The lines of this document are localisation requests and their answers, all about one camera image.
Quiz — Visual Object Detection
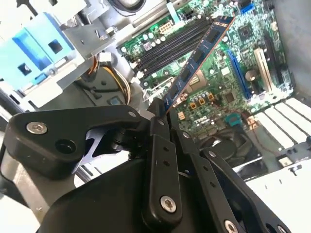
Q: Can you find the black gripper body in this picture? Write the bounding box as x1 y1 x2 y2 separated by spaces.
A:
38 156 221 233

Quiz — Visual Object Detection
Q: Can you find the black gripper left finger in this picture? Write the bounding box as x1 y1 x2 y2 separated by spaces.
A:
4 98 183 227

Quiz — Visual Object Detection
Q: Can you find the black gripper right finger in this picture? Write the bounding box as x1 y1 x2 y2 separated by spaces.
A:
168 109 292 233

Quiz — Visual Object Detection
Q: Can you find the blue RAM stick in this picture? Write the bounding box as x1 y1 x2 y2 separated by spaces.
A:
163 15 236 113

